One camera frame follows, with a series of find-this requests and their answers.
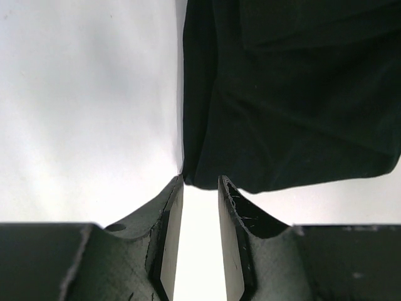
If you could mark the black t shirt blue logo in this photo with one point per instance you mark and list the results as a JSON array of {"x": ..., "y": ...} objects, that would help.
[{"x": 281, "y": 94}]

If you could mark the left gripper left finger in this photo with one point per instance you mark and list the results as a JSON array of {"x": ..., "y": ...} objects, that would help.
[{"x": 134, "y": 258}]

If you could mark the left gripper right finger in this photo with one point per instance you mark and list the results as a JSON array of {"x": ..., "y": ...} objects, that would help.
[{"x": 266, "y": 259}]

